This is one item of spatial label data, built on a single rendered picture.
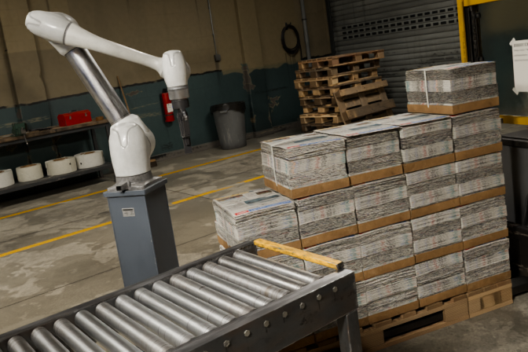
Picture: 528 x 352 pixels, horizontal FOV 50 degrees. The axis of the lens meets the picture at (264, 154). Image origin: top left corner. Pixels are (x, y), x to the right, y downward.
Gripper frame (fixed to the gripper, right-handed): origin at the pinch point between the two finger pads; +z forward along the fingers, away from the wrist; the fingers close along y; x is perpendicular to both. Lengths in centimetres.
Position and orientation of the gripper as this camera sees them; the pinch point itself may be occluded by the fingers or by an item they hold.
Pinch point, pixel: (187, 144)
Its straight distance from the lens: 252.8
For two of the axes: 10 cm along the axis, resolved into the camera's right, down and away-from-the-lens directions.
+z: 1.4, 9.8, 1.7
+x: -9.3, 1.9, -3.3
